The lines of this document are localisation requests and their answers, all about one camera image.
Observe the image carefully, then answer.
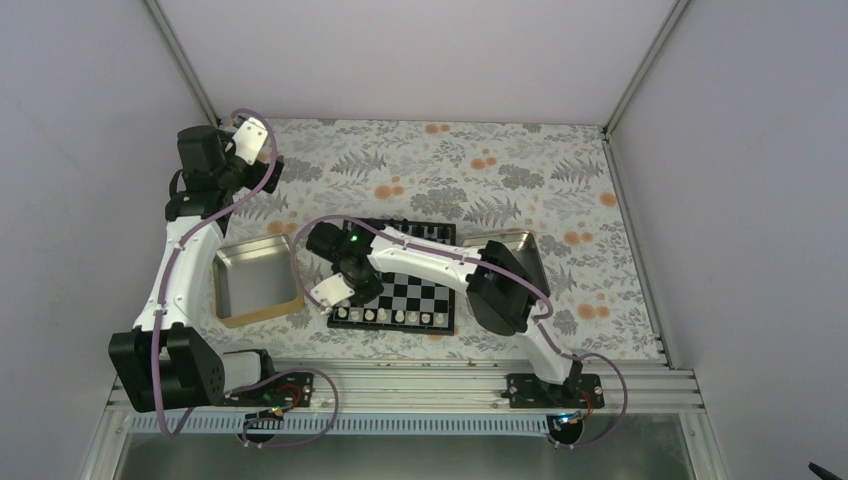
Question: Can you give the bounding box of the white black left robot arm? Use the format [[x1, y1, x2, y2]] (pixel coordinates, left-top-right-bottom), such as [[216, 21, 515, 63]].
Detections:
[[108, 116, 283, 413]]

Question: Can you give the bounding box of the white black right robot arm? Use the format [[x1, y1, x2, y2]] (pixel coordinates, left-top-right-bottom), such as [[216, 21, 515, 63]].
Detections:
[[304, 218, 582, 407]]

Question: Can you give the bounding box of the black chess pieces row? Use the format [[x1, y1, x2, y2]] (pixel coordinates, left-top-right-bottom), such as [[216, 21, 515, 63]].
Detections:
[[384, 219, 456, 245]]

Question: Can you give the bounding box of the black white chess board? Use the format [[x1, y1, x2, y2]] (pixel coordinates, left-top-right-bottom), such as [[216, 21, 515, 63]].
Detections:
[[327, 218, 456, 336]]

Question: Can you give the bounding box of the gold rimmed empty metal tin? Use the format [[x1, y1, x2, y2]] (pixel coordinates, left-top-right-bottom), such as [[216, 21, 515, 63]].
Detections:
[[212, 234, 304, 328]]

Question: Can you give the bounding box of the pink rimmed metal tin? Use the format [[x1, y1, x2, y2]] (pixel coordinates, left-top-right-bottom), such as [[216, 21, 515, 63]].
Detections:
[[460, 231, 551, 301]]

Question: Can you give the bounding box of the floral patterned table mat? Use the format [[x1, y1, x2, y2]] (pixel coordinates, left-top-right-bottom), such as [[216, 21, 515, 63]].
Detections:
[[226, 119, 660, 362]]

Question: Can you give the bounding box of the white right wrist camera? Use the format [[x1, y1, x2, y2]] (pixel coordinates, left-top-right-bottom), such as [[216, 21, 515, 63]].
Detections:
[[310, 273, 355, 310]]

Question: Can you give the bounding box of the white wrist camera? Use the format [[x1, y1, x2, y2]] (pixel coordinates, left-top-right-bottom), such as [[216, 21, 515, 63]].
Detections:
[[310, 273, 355, 310], [232, 117, 268, 165]]

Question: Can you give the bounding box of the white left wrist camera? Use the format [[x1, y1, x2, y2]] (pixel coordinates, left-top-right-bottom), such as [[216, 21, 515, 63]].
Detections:
[[232, 117, 268, 165]]

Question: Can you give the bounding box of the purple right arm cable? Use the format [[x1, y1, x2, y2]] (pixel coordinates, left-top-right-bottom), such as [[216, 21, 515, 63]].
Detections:
[[290, 215, 629, 452]]

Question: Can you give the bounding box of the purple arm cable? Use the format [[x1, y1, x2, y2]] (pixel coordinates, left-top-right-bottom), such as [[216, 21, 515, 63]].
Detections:
[[290, 215, 629, 452], [149, 107, 340, 452]]

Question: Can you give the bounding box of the aluminium front rail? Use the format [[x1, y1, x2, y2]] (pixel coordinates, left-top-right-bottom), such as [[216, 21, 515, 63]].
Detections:
[[105, 365, 705, 415]]

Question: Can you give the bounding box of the aluminium corner frame post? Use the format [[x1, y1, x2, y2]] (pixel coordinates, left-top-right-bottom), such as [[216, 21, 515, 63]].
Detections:
[[141, 0, 220, 125], [603, 0, 693, 140]]

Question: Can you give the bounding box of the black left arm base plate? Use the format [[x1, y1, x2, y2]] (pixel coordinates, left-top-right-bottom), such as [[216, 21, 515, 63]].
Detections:
[[218, 371, 314, 410]]

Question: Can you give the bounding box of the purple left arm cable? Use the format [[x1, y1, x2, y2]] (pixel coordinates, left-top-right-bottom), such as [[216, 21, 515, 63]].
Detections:
[[149, 107, 340, 452]]

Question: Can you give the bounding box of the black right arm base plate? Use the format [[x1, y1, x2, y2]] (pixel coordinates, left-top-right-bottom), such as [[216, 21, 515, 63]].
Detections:
[[501, 373, 605, 409]]

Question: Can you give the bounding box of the grey slotted cable duct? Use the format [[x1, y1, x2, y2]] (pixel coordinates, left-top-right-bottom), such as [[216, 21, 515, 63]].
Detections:
[[129, 413, 554, 437]]

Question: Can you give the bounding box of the right aluminium corner frame post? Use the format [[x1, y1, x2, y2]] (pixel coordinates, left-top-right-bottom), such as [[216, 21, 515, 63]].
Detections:
[[603, 0, 693, 140]]

